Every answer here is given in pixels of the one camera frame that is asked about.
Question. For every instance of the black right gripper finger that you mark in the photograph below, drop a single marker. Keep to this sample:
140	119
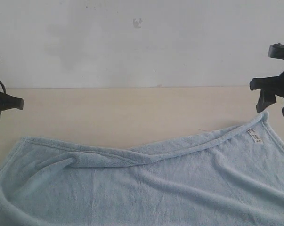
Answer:
268	83
265	100

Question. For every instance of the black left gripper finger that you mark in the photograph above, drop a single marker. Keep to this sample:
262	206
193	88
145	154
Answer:
10	102

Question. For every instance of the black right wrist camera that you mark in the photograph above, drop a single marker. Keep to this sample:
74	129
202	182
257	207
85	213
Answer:
276	51

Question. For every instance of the light blue fluffy towel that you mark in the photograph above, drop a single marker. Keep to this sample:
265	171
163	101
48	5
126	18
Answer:
227	177

